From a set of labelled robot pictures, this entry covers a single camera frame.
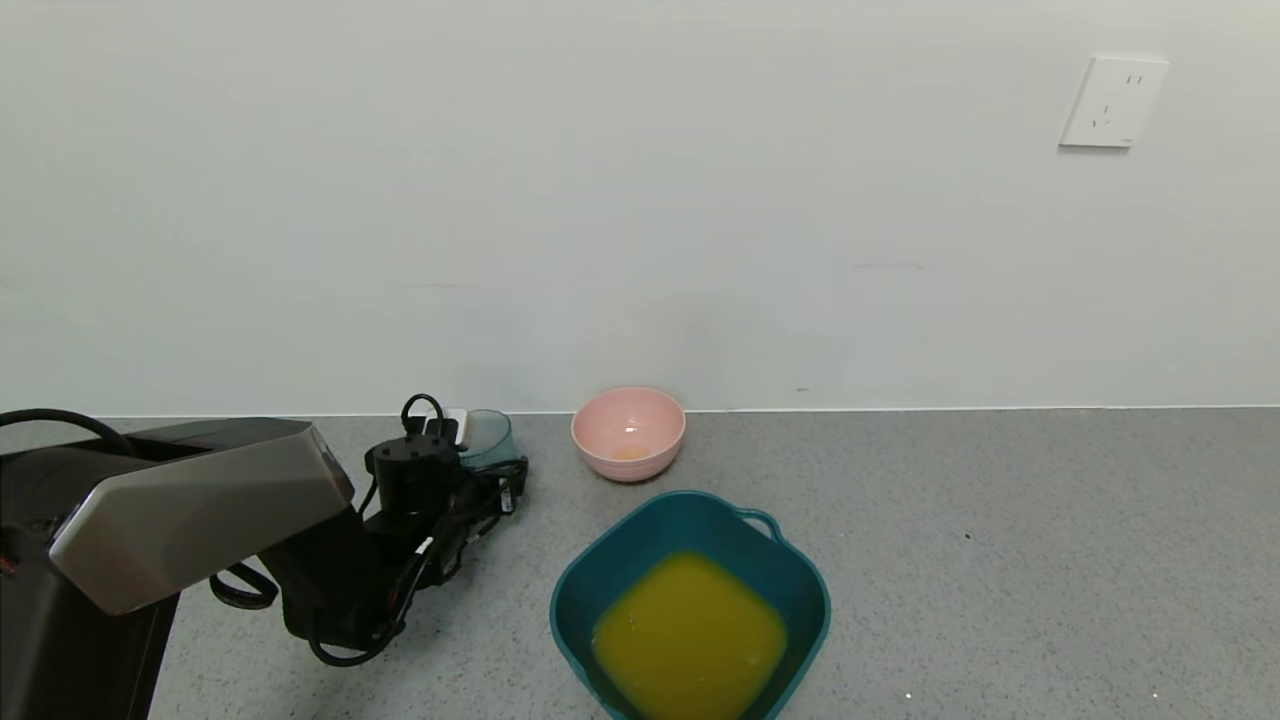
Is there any clear ribbed plastic cup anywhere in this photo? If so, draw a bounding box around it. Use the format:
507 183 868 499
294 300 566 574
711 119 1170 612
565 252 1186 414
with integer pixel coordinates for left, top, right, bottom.
462 409 523 471

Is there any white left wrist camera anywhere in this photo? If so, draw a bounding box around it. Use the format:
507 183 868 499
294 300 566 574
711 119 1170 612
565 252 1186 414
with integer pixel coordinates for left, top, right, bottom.
425 408 473 449

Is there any pink plastic bowl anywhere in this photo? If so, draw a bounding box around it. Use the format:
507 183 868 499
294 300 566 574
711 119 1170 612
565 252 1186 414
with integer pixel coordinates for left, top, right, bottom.
572 387 687 484

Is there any orange juice liquid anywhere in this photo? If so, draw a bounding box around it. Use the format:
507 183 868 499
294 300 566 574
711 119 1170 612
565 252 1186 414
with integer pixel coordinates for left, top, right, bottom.
590 552 789 720

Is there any white wall power outlet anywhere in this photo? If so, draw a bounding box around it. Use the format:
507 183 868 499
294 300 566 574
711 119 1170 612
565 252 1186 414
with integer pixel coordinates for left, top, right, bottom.
1059 55 1170 150

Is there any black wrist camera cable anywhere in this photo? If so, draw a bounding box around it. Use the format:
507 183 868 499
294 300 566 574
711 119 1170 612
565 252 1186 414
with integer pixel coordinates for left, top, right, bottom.
305 393 531 668

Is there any black velcro strap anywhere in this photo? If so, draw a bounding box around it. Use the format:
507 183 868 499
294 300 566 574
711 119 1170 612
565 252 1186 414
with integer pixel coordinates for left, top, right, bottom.
210 562 279 609

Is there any teal square plastic basin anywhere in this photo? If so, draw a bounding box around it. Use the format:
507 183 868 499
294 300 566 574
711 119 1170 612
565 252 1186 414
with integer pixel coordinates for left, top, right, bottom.
550 490 831 720

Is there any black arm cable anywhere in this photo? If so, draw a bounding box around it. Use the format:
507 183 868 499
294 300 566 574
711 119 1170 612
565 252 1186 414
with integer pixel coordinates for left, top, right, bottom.
0 408 136 459

